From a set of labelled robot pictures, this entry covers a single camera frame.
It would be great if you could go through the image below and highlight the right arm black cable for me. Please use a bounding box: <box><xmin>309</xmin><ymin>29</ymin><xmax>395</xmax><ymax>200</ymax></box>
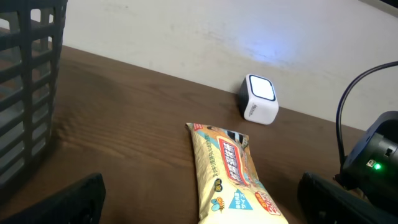
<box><xmin>335</xmin><ymin>60</ymin><xmax>398</xmax><ymax>167</ymax></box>

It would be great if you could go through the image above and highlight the yellow wet wipes pack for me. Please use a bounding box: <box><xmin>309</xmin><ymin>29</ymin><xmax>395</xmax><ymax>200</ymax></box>
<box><xmin>187</xmin><ymin>123</ymin><xmax>287</xmax><ymax>224</ymax></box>

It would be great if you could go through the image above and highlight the white barcode scanner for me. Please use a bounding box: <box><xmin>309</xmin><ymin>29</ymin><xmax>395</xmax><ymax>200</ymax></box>
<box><xmin>238</xmin><ymin>74</ymin><xmax>279</xmax><ymax>125</ymax></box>

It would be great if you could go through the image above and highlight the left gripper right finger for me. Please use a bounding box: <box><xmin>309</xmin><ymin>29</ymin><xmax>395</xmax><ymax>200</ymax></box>
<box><xmin>297</xmin><ymin>172</ymin><xmax>397</xmax><ymax>224</ymax></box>

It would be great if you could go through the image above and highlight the grey plastic shopping basket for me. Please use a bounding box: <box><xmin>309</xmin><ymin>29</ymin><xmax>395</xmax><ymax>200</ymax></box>
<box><xmin>1</xmin><ymin>0</ymin><xmax>68</xmax><ymax>203</ymax></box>

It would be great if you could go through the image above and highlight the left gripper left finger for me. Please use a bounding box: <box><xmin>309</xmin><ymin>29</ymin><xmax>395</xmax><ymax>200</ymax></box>
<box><xmin>1</xmin><ymin>173</ymin><xmax>106</xmax><ymax>224</ymax></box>

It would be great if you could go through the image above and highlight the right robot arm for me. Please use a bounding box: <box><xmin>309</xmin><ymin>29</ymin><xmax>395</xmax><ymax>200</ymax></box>
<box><xmin>335</xmin><ymin>111</ymin><xmax>397</xmax><ymax>215</ymax></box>

